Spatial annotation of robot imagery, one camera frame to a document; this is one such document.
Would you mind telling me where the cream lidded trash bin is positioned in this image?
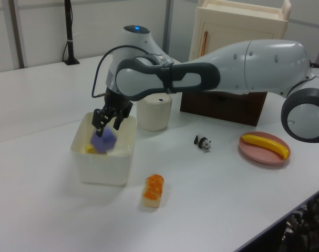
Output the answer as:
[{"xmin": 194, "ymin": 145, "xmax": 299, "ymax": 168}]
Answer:
[{"xmin": 136, "ymin": 93, "xmax": 173, "ymax": 132}]

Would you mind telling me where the pink plate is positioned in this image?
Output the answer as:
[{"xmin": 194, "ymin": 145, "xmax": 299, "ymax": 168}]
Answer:
[{"xmin": 238, "ymin": 131, "xmax": 291, "ymax": 165}]

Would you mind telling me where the purple cube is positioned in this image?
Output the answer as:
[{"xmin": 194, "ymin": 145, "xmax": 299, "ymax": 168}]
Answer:
[{"xmin": 90, "ymin": 127, "xmax": 118, "ymax": 153}]

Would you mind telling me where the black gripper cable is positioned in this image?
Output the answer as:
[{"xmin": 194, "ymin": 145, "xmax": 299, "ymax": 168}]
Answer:
[{"xmin": 90, "ymin": 45, "xmax": 151, "ymax": 99}]

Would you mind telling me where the panda toy figure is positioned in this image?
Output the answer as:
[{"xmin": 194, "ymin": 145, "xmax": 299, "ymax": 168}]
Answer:
[{"xmin": 193, "ymin": 134, "xmax": 212, "ymax": 151}]

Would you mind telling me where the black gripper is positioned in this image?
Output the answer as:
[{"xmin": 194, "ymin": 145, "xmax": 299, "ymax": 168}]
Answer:
[{"xmin": 91, "ymin": 89, "xmax": 134, "ymax": 137}]

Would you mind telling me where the cream plastic box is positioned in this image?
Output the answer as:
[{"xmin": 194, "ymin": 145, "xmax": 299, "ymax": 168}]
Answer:
[{"xmin": 70, "ymin": 111, "xmax": 138, "ymax": 187}]

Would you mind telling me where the yellow cube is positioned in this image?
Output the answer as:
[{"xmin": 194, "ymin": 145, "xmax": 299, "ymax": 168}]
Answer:
[{"xmin": 85, "ymin": 144, "xmax": 108, "ymax": 156}]

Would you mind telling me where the orange topped toy sushi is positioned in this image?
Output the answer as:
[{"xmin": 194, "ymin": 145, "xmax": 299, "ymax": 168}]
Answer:
[{"xmin": 141, "ymin": 174, "xmax": 165, "ymax": 208}]

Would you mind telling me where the yellow toy banana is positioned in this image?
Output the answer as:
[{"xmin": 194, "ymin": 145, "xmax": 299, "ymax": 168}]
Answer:
[{"xmin": 240, "ymin": 133, "xmax": 291, "ymax": 160}]

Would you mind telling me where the thin black pole cable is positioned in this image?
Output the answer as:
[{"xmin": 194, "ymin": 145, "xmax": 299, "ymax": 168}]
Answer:
[{"xmin": 62, "ymin": 39, "xmax": 70, "ymax": 62}]

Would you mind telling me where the copper cabinet door handle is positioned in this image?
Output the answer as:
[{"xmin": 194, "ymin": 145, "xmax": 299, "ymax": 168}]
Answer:
[{"xmin": 201, "ymin": 30, "xmax": 209, "ymax": 57}]

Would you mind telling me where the black pole on base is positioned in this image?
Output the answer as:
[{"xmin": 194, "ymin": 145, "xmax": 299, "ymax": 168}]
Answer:
[{"xmin": 63, "ymin": 0, "xmax": 80, "ymax": 66}]

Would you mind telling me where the black wire mesh object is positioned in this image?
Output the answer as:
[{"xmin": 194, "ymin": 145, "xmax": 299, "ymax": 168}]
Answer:
[{"xmin": 284, "ymin": 193, "xmax": 319, "ymax": 252}]

